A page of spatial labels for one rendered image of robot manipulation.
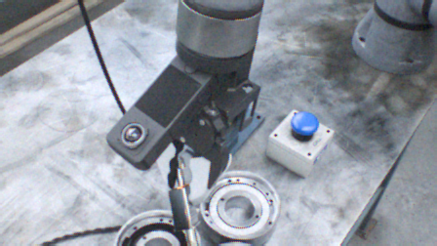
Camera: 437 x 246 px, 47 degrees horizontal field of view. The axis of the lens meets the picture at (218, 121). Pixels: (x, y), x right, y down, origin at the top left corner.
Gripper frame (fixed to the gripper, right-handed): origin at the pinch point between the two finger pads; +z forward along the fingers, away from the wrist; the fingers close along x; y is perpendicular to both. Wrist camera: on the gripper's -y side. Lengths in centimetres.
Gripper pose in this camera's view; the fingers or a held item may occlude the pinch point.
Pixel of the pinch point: (179, 191)
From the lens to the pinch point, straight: 59.4
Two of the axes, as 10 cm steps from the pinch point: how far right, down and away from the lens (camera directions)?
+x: -7.9, -4.8, 3.8
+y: 6.0, -4.6, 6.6
